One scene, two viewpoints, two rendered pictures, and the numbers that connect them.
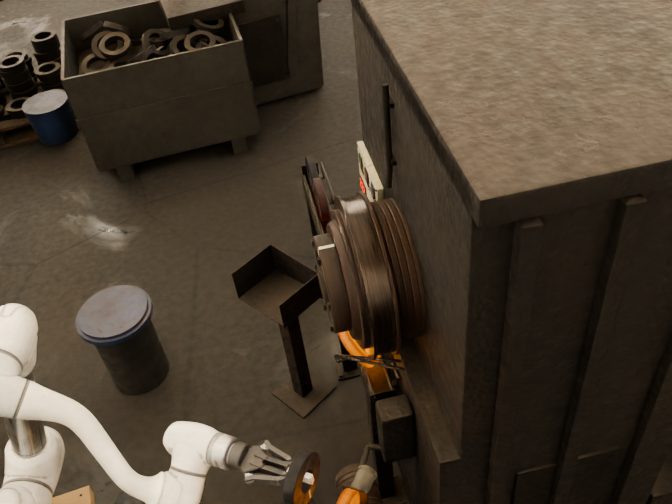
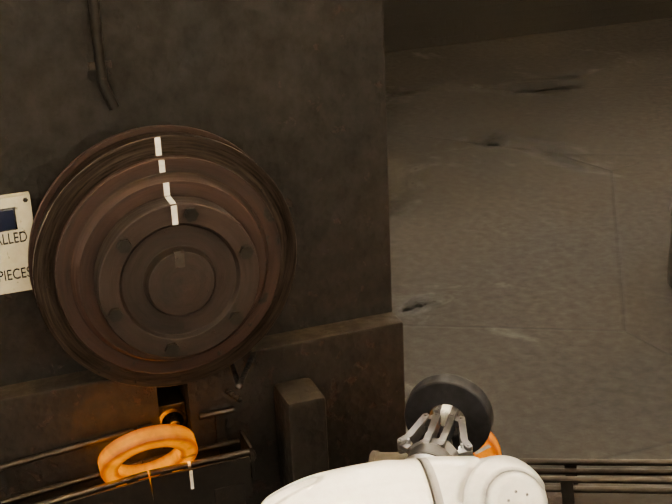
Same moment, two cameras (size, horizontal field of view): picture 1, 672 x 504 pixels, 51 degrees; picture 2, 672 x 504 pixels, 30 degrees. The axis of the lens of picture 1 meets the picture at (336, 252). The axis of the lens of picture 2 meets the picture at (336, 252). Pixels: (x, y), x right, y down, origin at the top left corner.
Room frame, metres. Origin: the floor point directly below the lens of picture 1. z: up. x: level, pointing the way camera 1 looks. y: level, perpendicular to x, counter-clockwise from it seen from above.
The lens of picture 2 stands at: (1.52, 2.03, 1.93)
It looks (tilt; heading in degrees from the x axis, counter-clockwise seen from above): 21 degrees down; 258
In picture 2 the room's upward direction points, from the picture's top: 3 degrees counter-clockwise
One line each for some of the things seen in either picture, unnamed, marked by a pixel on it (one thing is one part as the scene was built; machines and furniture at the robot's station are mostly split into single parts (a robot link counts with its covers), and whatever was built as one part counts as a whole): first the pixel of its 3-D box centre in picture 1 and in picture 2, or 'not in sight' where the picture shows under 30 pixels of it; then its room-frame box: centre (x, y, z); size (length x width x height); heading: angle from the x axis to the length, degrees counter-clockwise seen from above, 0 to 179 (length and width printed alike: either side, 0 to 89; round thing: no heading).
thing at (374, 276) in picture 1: (363, 275); (165, 259); (1.38, -0.07, 1.11); 0.47 x 0.06 x 0.47; 7
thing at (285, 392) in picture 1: (288, 335); not in sight; (1.84, 0.23, 0.36); 0.26 x 0.20 x 0.72; 42
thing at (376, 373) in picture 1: (376, 378); not in sight; (1.36, -0.08, 0.66); 0.19 x 0.07 x 0.01; 7
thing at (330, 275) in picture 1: (330, 283); (178, 278); (1.37, 0.03, 1.11); 0.28 x 0.06 x 0.28; 7
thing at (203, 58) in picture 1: (162, 81); not in sight; (4.03, 0.94, 0.39); 1.03 x 0.83 x 0.79; 101
